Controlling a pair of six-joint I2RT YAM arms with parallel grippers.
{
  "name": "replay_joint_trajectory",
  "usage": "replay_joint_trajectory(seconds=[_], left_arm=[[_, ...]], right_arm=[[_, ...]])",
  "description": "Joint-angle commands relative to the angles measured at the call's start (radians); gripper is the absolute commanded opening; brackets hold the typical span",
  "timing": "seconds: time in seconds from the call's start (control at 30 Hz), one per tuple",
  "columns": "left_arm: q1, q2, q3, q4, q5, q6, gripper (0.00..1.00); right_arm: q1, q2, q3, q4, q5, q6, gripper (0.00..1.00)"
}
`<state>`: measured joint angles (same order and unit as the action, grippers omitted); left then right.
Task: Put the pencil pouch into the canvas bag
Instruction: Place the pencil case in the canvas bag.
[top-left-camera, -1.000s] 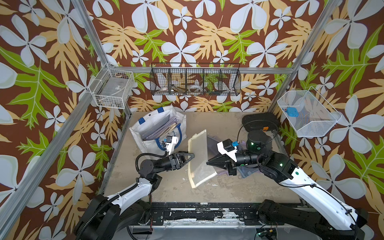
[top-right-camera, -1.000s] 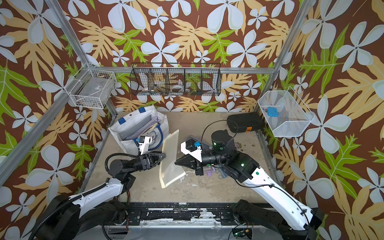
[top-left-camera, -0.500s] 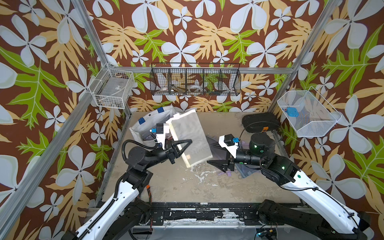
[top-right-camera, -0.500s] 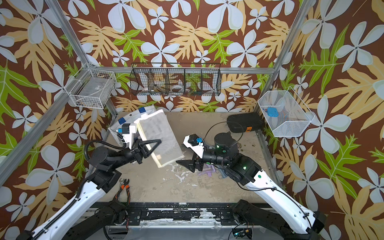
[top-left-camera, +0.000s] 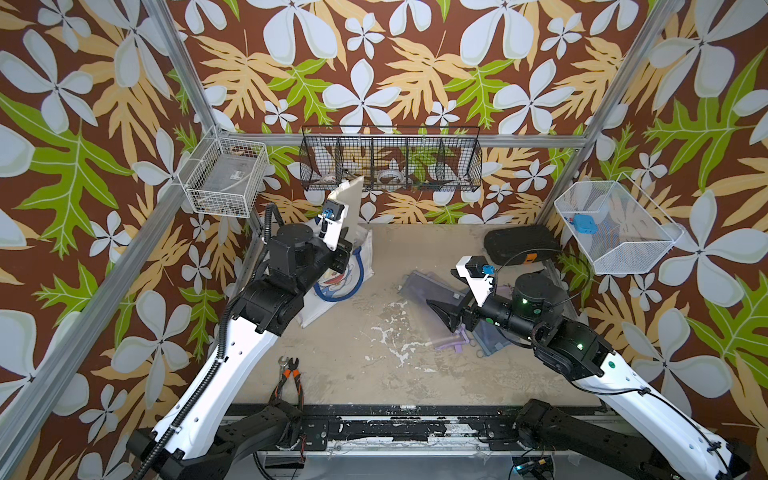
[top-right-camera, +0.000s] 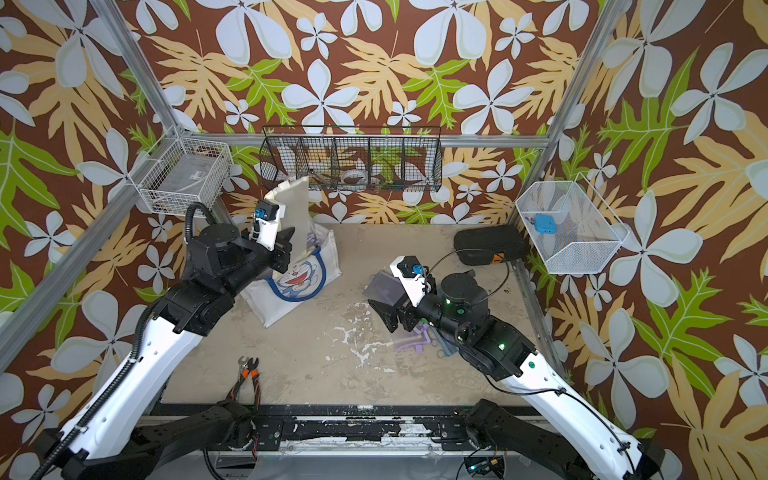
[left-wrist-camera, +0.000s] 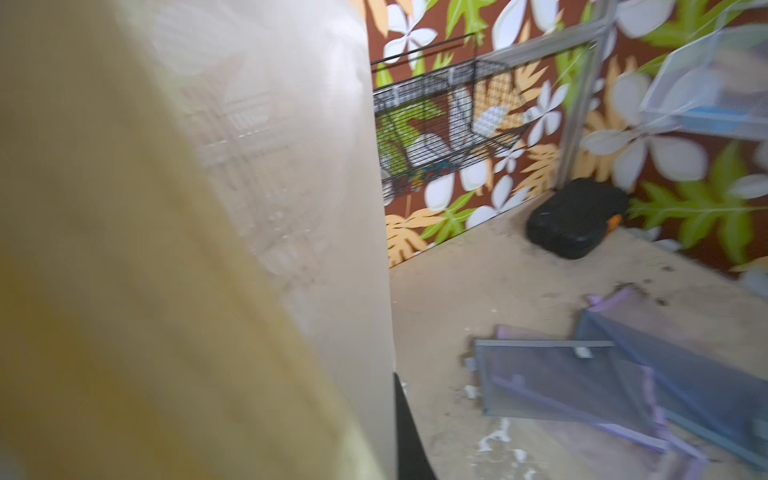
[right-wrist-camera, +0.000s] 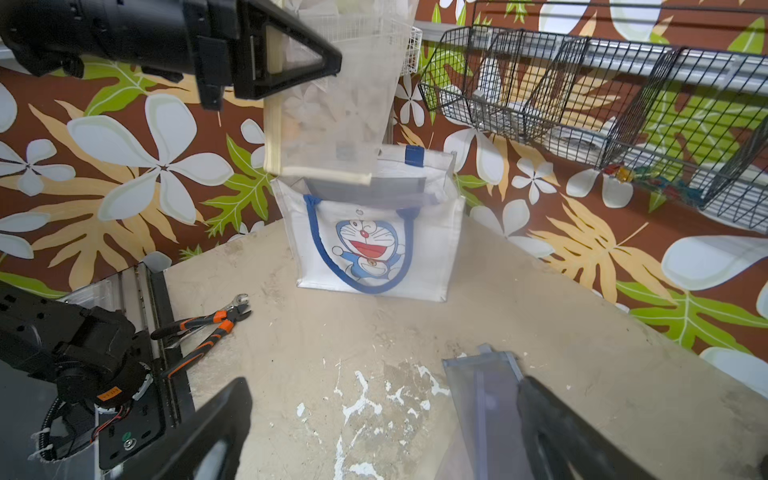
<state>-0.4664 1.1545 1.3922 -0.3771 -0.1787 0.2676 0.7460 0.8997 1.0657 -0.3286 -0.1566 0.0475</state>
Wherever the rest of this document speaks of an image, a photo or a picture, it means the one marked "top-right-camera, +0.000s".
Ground orange handled pliers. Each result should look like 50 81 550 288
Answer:
228 357 261 407

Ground white mesh basket right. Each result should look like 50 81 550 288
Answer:
515 175 630 276

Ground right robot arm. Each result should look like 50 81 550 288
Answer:
369 265 665 479

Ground black wire basket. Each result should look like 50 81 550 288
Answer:
255 125 444 192

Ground white canvas tote bag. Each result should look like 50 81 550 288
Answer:
241 224 342 328

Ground white wire basket left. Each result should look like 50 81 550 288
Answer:
130 127 233 217

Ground purple mesh pouch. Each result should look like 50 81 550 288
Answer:
363 271 432 354

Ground black zippered case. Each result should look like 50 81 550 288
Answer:
453 225 529 266

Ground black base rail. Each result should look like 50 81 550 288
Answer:
207 405 474 455

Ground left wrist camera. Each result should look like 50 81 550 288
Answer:
249 199 286 251

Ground blue small object in basket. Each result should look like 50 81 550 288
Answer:
533 214 557 235

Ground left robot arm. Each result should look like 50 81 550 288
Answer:
32 200 295 479

